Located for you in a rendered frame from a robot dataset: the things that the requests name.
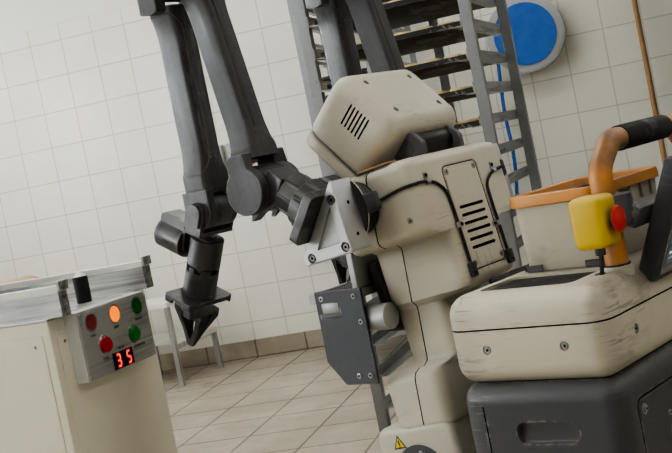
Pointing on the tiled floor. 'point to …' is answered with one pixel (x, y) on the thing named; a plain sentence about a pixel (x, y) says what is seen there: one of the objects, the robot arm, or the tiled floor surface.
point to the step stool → (179, 337)
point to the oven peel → (642, 45)
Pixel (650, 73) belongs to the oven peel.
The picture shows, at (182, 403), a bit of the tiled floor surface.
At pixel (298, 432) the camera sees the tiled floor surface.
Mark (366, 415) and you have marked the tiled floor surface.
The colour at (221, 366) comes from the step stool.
